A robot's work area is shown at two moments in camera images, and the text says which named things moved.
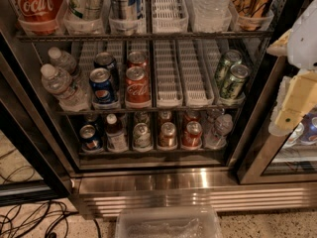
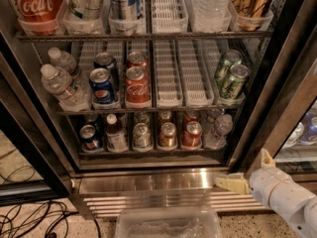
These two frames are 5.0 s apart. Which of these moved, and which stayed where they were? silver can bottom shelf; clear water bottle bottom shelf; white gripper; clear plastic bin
Moved: white gripper
Stayed: clear water bottle bottom shelf; clear plastic bin; silver can bottom shelf
